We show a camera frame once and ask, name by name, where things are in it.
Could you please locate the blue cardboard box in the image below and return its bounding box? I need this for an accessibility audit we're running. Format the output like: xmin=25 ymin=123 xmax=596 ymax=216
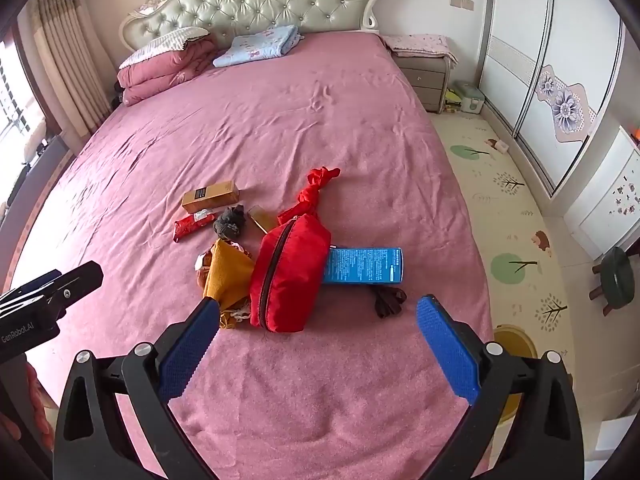
xmin=322 ymin=247 xmax=404 ymax=286

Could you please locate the white sliding wardrobe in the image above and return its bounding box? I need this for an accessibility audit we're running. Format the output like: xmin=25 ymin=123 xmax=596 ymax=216
xmin=477 ymin=0 xmax=626 ymax=196

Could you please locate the beige curtain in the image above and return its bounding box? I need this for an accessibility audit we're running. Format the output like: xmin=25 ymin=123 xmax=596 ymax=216
xmin=30 ymin=0 xmax=113 ymax=136

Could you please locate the pink bed sheet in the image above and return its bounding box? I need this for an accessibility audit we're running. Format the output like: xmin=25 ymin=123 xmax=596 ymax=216
xmin=10 ymin=0 xmax=496 ymax=480

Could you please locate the green and white box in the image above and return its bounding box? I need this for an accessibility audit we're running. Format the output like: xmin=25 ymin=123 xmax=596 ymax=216
xmin=460 ymin=81 xmax=485 ymax=113

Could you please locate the white cabinet with stickers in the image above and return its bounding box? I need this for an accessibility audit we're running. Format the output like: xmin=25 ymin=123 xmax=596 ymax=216
xmin=562 ymin=127 xmax=640 ymax=261

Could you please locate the cream printed play mat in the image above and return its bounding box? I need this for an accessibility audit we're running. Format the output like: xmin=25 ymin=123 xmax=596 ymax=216
xmin=432 ymin=110 xmax=576 ymax=361

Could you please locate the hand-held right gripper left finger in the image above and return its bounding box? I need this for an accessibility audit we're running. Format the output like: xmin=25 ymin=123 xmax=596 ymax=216
xmin=52 ymin=297 xmax=221 ymax=480

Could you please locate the red snack wrapper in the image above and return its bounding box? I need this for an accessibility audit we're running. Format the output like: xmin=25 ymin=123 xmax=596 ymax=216
xmin=173 ymin=210 xmax=216 ymax=243

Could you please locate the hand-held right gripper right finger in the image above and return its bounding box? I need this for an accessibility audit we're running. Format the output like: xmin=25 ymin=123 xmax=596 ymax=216
xmin=416 ymin=295 xmax=585 ymax=480

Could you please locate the dark wad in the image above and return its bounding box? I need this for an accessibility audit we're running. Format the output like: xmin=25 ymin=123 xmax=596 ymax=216
xmin=214 ymin=206 xmax=247 ymax=237

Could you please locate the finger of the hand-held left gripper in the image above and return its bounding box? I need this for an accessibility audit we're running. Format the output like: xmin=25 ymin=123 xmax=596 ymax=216
xmin=0 ymin=261 xmax=104 ymax=320

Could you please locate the window with grille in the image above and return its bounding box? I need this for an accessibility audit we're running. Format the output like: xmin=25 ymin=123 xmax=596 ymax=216
xmin=0 ymin=35 xmax=36 ymax=156

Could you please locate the gold cardboard box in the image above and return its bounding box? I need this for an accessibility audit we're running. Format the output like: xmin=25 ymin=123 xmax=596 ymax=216
xmin=181 ymin=180 xmax=240 ymax=214

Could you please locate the green round stool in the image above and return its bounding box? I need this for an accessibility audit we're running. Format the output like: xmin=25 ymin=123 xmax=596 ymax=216
xmin=589 ymin=246 xmax=636 ymax=316

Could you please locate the mustard yellow cloth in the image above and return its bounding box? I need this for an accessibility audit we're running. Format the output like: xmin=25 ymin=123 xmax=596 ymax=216
xmin=202 ymin=239 xmax=255 ymax=328

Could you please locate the pink floral cloth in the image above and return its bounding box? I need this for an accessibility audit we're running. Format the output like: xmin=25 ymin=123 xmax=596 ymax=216
xmin=380 ymin=34 xmax=458 ymax=67

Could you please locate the white dotted pillow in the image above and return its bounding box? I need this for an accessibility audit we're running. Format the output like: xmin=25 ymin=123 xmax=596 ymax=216
xmin=119 ymin=27 xmax=211 ymax=70

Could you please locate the small gold box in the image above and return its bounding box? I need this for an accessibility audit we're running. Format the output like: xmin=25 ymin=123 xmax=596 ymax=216
xmin=247 ymin=205 xmax=277 ymax=233

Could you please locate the red zipper pouch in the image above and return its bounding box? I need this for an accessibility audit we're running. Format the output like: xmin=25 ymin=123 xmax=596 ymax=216
xmin=249 ymin=213 xmax=332 ymax=333

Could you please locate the folded light blue blanket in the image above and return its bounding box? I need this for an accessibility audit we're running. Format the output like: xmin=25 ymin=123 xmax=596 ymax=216
xmin=213 ymin=25 xmax=303 ymax=68

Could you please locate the knotted red plastic bag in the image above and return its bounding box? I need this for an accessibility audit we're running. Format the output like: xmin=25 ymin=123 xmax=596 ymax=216
xmin=277 ymin=167 xmax=342 ymax=226

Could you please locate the grey nightstand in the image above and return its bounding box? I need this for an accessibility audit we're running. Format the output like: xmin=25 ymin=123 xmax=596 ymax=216
xmin=395 ymin=55 xmax=451 ymax=113

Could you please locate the folded pink quilt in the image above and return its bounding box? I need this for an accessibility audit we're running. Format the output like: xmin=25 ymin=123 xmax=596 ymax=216
xmin=117 ymin=35 xmax=218 ymax=107

